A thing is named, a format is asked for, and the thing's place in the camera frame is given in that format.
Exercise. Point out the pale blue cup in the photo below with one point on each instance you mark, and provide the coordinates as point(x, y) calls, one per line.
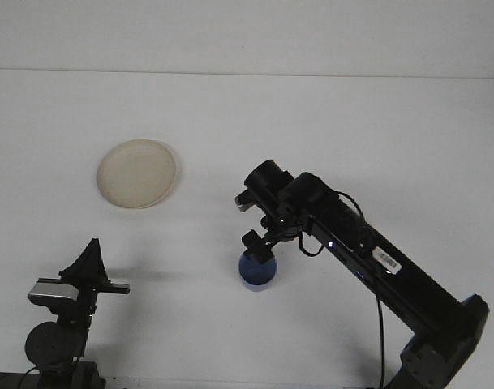
point(254, 275)

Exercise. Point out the pale round plate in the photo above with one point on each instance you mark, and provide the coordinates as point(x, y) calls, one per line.
point(135, 174)

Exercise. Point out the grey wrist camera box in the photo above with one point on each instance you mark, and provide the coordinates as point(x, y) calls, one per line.
point(243, 208)
point(52, 292)

